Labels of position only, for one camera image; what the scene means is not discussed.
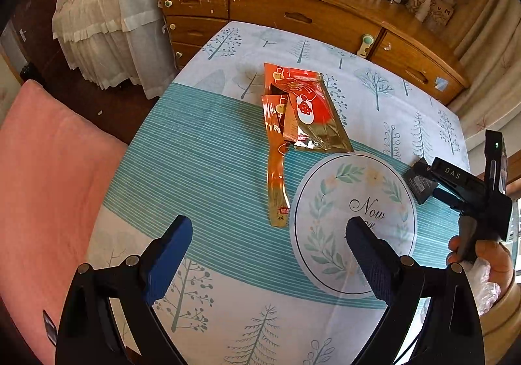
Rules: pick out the clear plastic bag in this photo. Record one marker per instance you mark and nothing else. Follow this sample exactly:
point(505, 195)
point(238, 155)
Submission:
point(482, 287)

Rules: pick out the lace covered piano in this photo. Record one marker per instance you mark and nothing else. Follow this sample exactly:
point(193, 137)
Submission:
point(106, 31)

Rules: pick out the wooden letter boxes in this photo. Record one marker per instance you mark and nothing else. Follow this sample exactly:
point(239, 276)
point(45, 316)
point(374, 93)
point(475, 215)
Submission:
point(441, 7)

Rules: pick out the black phone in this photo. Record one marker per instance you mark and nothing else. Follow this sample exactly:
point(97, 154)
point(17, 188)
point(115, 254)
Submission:
point(49, 328)

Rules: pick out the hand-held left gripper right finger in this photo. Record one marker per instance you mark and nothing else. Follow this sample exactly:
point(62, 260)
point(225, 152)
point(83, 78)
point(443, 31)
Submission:
point(368, 259)

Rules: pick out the red foil snack bag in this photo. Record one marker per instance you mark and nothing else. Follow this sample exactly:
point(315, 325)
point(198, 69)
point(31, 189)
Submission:
point(317, 112)

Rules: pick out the long red gold wrapper strip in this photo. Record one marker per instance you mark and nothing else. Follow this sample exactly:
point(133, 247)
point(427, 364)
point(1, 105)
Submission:
point(276, 186)

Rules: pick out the blue sticker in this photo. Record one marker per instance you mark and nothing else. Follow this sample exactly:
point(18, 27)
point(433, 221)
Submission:
point(440, 83)

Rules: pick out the tree print tablecloth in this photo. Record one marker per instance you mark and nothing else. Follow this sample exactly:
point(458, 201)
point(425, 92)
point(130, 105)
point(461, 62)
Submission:
point(228, 186)

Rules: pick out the green white drawer lock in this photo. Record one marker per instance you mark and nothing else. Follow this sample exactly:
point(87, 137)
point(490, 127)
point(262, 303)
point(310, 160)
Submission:
point(365, 45)

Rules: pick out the wooden dresser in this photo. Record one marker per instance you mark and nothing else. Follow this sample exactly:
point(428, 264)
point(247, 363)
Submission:
point(285, 2)

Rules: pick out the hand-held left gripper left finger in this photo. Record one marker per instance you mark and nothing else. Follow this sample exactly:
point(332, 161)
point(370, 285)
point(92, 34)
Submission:
point(169, 263)

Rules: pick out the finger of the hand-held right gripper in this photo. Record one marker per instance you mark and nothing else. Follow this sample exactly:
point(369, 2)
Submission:
point(452, 175)
point(449, 197)

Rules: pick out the white bottle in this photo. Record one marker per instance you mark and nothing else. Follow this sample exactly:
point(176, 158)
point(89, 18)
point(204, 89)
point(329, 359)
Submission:
point(423, 11)

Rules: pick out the person's right hand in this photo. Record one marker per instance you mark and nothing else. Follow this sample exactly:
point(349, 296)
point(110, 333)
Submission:
point(496, 259)

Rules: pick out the beige curtain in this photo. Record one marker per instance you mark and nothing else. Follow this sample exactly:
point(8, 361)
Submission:
point(488, 76)

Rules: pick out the small black packet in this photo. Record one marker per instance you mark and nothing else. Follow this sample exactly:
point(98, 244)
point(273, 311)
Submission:
point(421, 186)

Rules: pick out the person's right forearm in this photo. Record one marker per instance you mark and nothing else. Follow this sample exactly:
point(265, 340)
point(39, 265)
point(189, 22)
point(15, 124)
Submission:
point(504, 328)

